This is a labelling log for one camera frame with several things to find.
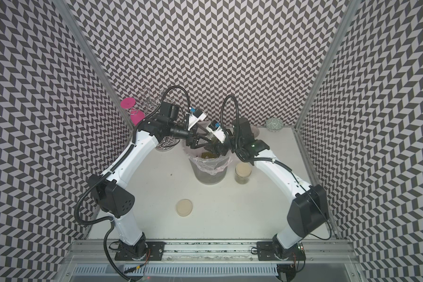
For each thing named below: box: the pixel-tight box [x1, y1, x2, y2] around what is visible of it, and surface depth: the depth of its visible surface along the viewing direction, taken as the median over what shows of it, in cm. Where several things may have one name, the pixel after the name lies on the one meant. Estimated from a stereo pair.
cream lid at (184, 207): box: [176, 198, 193, 217], surface depth 88 cm
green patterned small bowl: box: [265, 117, 284, 133], surface depth 118 cm
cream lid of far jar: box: [235, 162, 253, 178], surface depth 88 cm
